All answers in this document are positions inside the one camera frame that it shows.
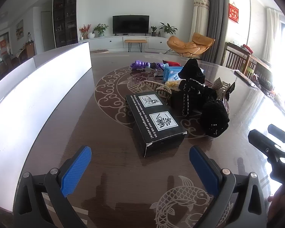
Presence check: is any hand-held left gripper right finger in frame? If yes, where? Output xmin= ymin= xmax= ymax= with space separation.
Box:
xmin=189 ymin=145 xmax=268 ymax=228

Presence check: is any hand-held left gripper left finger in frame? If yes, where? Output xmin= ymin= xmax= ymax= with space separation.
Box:
xmin=13 ymin=145 xmax=92 ymax=228

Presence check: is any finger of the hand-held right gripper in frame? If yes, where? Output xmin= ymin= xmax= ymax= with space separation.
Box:
xmin=268 ymin=124 xmax=285 ymax=148
xmin=248 ymin=129 xmax=285 ymax=158

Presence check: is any black printed carton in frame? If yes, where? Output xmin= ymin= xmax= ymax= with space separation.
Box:
xmin=125 ymin=91 xmax=188 ymax=158

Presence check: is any white cardboard box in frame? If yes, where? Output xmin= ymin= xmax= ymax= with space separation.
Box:
xmin=0 ymin=42 xmax=93 ymax=213

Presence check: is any black knitted garment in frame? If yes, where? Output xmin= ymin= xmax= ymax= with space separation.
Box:
xmin=170 ymin=58 xmax=230 ymax=138

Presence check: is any pearl headband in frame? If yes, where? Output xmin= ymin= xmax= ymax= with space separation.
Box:
xmin=143 ymin=80 xmax=181 ymax=100

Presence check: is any blue medicine box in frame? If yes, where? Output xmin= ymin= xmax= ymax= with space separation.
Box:
xmin=163 ymin=66 xmax=205 ymax=82

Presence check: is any red foil packet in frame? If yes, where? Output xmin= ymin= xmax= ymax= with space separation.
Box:
xmin=163 ymin=60 xmax=182 ymax=67

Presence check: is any purple toy figure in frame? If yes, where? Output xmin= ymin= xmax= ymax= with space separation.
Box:
xmin=131 ymin=60 xmax=169 ymax=71

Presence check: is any brown patterned glass desktop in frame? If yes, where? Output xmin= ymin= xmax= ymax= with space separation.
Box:
xmin=13 ymin=51 xmax=285 ymax=228

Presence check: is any person's right hand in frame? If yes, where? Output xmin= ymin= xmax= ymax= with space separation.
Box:
xmin=267 ymin=183 xmax=285 ymax=228

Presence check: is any black pinked-edge fabric piece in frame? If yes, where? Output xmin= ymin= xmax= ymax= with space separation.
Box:
xmin=224 ymin=82 xmax=236 ymax=101

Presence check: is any rhinestone bow hair claw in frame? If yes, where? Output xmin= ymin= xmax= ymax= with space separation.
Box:
xmin=212 ymin=77 xmax=230 ymax=100

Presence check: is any slatted wooden chair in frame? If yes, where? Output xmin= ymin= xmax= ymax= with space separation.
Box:
xmin=224 ymin=42 xmax=251 ymax=73

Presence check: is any orange lounge chair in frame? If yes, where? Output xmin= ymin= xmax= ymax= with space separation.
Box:
xmin=165 ymin=32 xmax=215 ymax=59

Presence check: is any grey curtain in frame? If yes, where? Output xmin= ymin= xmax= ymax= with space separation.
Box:
xmin=202 ymin=0 xmax=225 ymax=63

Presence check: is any wooden dining chair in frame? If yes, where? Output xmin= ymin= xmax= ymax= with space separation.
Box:
xmin=25 ymin=41 xmax=35 ymax=58

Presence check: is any white television cabinet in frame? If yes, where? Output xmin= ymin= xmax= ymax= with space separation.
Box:
xmin=79 ymin=34 xmax=171 ymax=51

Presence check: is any red flower arrangement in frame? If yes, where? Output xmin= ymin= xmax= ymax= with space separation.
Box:
xmin=79 ymin=24 xmax=92 ymax=40

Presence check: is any covered standing air conditioner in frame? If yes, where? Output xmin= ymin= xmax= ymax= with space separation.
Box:
xmin=189 ymin=0 xmax=211 ymax=41

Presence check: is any wooden stool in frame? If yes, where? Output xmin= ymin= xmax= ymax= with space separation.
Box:
xmin=124 ymin=39 xmax=148 ymax=53

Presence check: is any green leafy potted plant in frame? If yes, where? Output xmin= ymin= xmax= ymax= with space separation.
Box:
xmin=93 ymin=23 xmax=109 ymax=37

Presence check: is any large potted plant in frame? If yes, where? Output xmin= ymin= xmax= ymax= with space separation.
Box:
xmin=159 ymin=22 xmax=178 ymax=38

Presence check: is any dark glass display cabinet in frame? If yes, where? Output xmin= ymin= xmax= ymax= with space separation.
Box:
xmin=53 ymin=0 xmax=78 ymax=48

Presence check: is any black television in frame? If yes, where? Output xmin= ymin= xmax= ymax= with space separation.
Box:
xmin=112 ymin=15 xmax=150 ymax=34

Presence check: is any red wall hanging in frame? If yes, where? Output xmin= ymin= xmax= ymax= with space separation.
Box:
xmin=228 ymin=3 xmax=239 ymax=24

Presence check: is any framed wall painting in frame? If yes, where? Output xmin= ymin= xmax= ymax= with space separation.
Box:
xmin=15 ymin=19 xmax=24 ymax=41

